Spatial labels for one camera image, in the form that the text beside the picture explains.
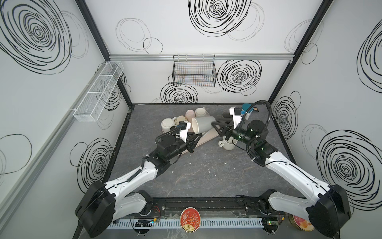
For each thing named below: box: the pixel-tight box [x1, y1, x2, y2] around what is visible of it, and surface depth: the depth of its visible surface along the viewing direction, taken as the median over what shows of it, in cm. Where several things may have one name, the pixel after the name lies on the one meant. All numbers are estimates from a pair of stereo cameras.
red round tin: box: [180, 206, 201, 234], surface depth 69 cm
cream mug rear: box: [194, 107, 207, 118], surface depth 108 cm
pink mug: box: [185, 108, 196, 123], surface depth 104 cm
